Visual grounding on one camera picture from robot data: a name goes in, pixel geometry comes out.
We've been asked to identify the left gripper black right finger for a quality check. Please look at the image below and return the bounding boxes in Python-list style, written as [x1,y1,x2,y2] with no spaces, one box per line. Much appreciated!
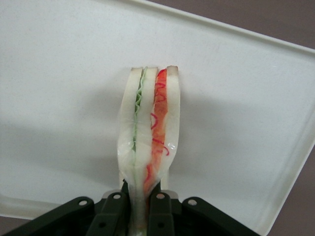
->
[147,181,175,236]

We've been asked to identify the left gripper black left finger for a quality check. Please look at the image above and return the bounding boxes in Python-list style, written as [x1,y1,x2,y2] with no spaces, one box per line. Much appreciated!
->
[87,180,129,236]

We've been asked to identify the plastic triangle sandwich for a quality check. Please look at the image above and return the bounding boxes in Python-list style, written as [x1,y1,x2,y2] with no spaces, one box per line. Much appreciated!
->
[117,65,182,236]

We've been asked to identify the cream rectangular plastic tray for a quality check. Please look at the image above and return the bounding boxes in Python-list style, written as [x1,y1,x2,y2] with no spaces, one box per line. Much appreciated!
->
[0,0,315,236]

